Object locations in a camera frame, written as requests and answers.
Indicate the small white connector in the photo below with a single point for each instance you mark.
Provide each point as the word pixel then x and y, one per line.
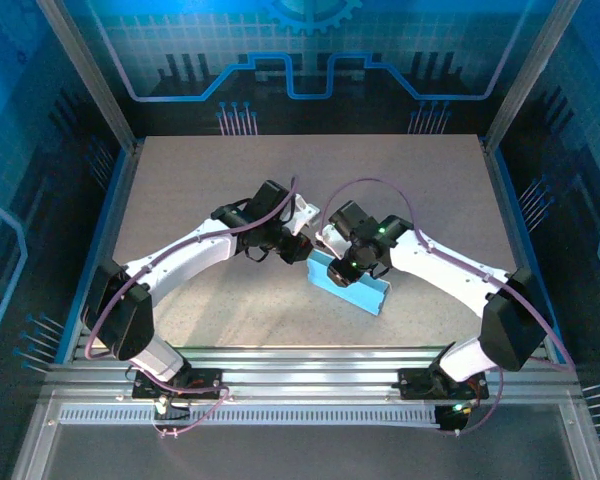
pixel 162 407

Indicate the aluminium upright post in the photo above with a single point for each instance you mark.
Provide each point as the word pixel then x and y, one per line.
pixel 87 75
pixel 530 75

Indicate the blue-trimmed aluminium side rail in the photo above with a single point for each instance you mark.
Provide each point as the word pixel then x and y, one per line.
pixel 111 225

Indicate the aluminium frame rail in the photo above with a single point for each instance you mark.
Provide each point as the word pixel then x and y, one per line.
pixel 305 370

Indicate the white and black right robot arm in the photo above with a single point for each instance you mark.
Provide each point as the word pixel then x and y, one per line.
pixel 445 265

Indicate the black controller with green light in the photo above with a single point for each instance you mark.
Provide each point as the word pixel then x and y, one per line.
pixel 450 422

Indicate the light blue cloth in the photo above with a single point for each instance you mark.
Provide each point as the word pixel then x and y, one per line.
pixel 365 295

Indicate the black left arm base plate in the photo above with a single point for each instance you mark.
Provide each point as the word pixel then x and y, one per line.
pixel 207 377

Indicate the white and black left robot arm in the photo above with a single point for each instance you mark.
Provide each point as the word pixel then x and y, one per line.
pixel 190 255

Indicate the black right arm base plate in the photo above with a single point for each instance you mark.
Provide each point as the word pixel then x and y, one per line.
pixel 412 382

